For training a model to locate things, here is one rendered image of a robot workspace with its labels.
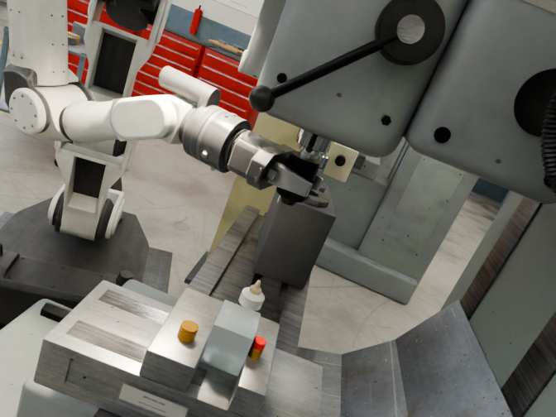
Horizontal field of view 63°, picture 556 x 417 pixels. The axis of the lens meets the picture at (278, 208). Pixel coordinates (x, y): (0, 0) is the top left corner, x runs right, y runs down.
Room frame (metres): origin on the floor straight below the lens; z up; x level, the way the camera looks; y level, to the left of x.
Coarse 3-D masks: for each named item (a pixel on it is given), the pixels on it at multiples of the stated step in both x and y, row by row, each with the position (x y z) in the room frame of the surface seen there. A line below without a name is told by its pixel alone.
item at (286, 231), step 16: (320, 192) 0.98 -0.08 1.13; (272, 208) 1.00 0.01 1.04; (288, 208) 0.88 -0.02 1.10; (304, 208) 0.89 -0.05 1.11; (320, 208) 0.91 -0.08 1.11; (272, 224) 0.88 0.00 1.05; (288, 224) 0.89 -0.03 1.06; (304, 224) 0.89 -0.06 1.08; (320, 224) 0.89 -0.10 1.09; (272, 240) 0.88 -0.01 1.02; (288, 240) 0.89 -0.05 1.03; (304, 240) 0.89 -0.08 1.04; (320, 240) 0.89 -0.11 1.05; (256, 256) 0.92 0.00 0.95; (272, 256) 0.89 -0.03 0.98; (288, 256) 0.89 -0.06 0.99; (304, 256) 0.89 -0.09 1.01; (256, 272) 0.88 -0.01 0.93; (272, 272) 0.89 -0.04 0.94; (288, 272) 0.89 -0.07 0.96; (304, 272) 0.89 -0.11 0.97
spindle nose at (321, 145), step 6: (300, 132) 0.63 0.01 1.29; (306, 132) 0.62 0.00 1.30; (300, 138) 0.62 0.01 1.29; (306, 138) 0.62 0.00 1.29; (318, 138) 0.62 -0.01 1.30; (324, 138) 0.62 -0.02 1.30; (300, 144) 0.62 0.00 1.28; (306, 144) 0.62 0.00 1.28; (318, 144) 0.62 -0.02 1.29; (324, 144) 0.62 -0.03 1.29; (318, 150) 0.62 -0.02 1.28; (324, 150) 0.63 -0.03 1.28
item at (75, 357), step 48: (96, 288) 0.54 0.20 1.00; (48, 336) 0.42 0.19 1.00; (96, 336) 0.45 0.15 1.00; (144, 336) 0.48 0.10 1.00; (48, 384) 0.41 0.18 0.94; (96, 384) 0.42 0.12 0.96; (144, 384) 0.42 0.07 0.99; (192, 384) 0.43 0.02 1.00; (240, 384) 0.42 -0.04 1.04; (288, 384) 0.50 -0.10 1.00
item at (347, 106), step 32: (288, 0) 0.56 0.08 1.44; (320, 0) 0.54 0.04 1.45; (352, 0) 0.54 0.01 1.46; (384, 0) 0.54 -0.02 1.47; (448, 0) 0.54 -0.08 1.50; (288, 32) 0.54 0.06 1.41; (320, 32) 0.54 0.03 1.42; (352, 32) 0.54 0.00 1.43; (448, 32) 0.55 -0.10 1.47; (288, 64) 0.54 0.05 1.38; (320, 64) 0.54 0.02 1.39; (352, 64) 0.54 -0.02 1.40; (384, 64) 0.54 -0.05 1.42; (416, 64) 0.54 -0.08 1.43; (288, 96) 0.54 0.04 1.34; (320, 96) 0.54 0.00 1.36; (352, 96) 0.54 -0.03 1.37; (384, 96) 0.54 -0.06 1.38; (416, 96) 0.55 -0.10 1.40; (320, 128) 0.55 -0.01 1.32; (352, 128) 0.54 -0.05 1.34; (384, 128) 0.54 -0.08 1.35
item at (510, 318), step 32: (512, 192) 0.84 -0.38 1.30; (512, 224) 0.76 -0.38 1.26; (544, 224) 0.68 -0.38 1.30; (480, 256) 0.81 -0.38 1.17; (512, 256) 0.71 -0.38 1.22; (544, 256) 0.64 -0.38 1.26; (480, 288) 0.74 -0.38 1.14; (512, 288) 0.66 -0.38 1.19; (544, 288) 0.59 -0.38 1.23; (480, 320) 0.69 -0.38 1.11; (512, 320) 0.61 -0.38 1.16; (544, 320) 0.55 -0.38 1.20; (512, 352) 0.57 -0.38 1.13; (544, 352) 0.51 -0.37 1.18; (512, 384) 0.53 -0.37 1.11; (544, 384) 0.48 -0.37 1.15; (544, 416) 0.46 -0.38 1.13
